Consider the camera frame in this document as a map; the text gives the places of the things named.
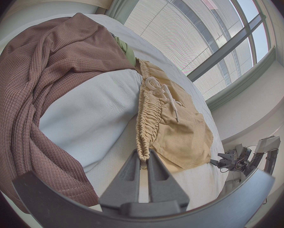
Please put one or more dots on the grey-green curtain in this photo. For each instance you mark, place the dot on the grey-green curtain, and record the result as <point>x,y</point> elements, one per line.
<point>127,1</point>

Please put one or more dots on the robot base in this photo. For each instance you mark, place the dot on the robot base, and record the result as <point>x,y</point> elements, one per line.
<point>231,186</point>

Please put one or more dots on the brown garment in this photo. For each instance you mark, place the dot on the brown garment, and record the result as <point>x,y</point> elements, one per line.
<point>37,68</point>

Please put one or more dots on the green garment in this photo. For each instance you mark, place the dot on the green garment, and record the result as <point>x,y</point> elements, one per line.
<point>126,51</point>

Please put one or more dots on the bed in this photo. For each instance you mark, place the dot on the bed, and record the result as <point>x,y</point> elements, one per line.
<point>199,174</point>

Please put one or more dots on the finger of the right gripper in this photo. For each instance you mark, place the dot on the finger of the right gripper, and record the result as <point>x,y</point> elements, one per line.
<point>217,162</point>
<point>224,155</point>

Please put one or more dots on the pale blue garment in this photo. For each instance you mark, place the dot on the pale blue garment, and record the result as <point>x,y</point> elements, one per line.
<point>85,110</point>

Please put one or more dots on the window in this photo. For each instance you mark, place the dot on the window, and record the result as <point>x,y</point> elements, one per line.
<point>180,20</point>

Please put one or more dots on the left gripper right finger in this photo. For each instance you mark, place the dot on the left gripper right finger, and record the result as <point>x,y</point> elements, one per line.
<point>165,189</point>

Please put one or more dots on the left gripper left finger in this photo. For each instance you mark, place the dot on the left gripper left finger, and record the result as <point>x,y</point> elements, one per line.
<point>123,189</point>

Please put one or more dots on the tan shorts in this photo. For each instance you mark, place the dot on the tan shorts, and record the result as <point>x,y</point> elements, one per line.
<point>180,127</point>

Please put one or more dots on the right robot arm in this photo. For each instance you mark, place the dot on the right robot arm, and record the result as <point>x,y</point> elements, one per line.
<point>266,144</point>

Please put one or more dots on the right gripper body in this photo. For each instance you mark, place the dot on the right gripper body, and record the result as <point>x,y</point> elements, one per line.
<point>231,161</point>

